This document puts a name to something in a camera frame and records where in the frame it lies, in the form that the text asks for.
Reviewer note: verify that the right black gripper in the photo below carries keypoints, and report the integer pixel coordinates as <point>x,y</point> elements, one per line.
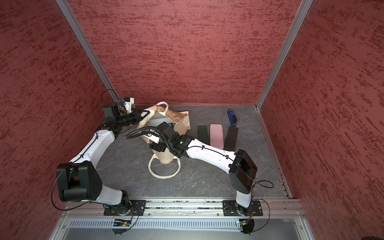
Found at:
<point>159,146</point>

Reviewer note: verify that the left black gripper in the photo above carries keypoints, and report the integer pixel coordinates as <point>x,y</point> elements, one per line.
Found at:
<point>137,115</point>

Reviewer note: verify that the cream floral canvas tote bag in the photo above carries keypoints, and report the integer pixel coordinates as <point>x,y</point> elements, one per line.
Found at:
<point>173,124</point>

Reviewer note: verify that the green pencil case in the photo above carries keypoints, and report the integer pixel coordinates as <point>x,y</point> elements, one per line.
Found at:
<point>203,135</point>

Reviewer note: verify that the pink pencil case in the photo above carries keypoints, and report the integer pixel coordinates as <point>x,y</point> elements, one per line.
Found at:
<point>216,136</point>

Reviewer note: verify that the dark grey pencil case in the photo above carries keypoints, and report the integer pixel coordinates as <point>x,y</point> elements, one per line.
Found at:
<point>231,139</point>

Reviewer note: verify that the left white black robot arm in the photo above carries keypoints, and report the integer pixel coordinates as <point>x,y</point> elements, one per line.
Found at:
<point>79,181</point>

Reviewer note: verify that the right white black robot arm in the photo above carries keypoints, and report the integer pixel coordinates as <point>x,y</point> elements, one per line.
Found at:
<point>238,165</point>

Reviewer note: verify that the blue stapler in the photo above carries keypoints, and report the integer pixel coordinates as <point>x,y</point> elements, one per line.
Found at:
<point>232,118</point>

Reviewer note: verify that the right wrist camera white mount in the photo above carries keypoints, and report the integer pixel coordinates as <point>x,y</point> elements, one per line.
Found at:
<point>152,138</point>

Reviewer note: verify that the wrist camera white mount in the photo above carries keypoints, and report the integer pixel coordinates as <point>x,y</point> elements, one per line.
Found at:
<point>129,104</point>
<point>152,138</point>

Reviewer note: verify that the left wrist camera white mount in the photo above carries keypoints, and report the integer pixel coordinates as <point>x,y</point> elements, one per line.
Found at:
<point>129,104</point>

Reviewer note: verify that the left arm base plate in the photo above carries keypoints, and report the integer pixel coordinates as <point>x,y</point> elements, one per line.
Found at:
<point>133,208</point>

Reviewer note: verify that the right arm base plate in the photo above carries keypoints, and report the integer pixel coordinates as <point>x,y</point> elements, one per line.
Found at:
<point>232,209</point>

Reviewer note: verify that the aluminium front rail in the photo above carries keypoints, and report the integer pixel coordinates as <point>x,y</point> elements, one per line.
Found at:
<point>196,208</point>

